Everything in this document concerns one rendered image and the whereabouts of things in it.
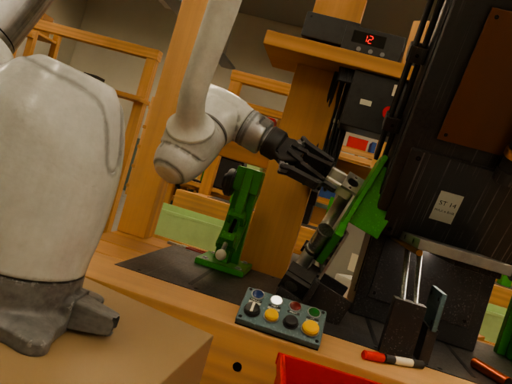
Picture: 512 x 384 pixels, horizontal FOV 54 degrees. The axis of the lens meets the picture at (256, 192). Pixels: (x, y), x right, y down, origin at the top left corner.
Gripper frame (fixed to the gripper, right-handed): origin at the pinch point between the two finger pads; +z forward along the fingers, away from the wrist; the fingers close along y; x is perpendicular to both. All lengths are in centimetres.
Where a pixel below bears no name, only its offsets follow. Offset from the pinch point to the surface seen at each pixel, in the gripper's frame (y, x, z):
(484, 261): -19.9, -19.9, 27.2
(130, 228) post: -11, 49, -46
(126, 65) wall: 725, 697, -552
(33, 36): 263, 289, -359
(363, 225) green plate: -10.6, -2.7, 8.6
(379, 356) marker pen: -36.5, -3.1, 21.1
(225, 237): -14.7, 22.1, -17.3
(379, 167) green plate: -2.8, -12.3, 5.0
